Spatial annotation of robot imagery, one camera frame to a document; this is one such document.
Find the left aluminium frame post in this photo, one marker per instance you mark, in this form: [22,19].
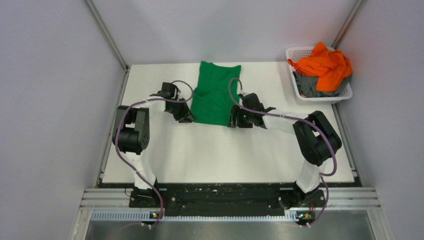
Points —
[107,36]

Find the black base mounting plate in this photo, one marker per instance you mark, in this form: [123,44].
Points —
[222,199]

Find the right aluminium frame post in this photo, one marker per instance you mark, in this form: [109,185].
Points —
[358,5]

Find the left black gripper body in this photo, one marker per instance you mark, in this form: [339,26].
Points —
[179,110]

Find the white slotted cable duct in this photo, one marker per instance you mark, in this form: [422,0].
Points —
[152,215]

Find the orange t-shirt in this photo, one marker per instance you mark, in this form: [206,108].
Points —
[330,66]

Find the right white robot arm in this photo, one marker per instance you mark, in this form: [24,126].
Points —
[315,136]

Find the aluminium frame post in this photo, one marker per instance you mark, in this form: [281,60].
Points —
[107,36]
[358,5]

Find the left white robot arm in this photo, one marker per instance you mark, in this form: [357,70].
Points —
[131,136]

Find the grey t-shirt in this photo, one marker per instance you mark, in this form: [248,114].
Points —
[307,86]

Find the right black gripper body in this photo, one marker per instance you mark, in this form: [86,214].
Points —
[244,119]

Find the green t-shirt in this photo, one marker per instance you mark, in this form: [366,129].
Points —
[213,96]

